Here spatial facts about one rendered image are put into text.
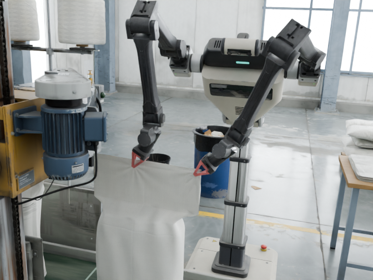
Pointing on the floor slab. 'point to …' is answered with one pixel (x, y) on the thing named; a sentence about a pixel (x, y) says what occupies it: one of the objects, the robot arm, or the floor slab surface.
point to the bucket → (159, 158)
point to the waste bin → (216, 187)
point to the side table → (347, 174)
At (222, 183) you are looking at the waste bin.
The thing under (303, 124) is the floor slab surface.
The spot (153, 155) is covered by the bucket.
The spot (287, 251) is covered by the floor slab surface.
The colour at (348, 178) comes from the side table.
